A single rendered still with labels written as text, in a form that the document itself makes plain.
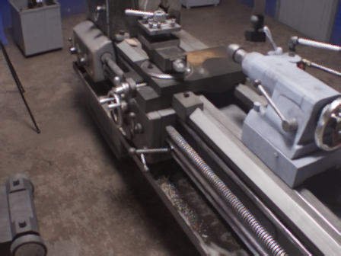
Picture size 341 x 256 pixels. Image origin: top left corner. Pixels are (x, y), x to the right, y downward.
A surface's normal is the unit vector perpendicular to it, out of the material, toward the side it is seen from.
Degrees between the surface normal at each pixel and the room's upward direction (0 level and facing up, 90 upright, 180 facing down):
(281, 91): 82
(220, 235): 0
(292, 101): 76
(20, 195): 0
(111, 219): 0
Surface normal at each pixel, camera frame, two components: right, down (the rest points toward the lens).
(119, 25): 0.46, 0.51
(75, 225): 0.04, -0.83
